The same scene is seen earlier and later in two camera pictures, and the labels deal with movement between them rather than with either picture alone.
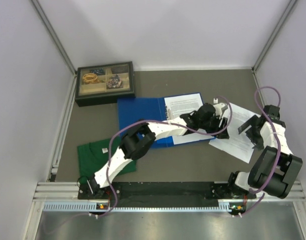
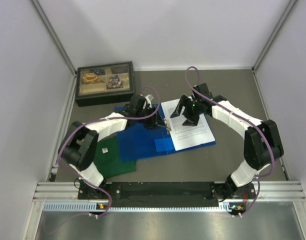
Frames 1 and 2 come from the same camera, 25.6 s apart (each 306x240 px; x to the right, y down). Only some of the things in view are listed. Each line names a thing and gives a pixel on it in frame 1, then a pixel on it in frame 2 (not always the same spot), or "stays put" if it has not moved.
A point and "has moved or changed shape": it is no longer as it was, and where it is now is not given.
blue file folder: x=149 y=109 has moved or changed shape
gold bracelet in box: x=91 y=78 stays put
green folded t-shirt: x=93 y=156 stays put
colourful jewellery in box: x=114 y=82 stays put
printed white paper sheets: x=238 y=144 has moved or changed shape
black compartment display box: x=103 y=84 stays put
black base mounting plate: x=107 y=192 stays put
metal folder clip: x=169 y=114 has moved or changed shape
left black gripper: x=216 y=127 to x=154 y=120
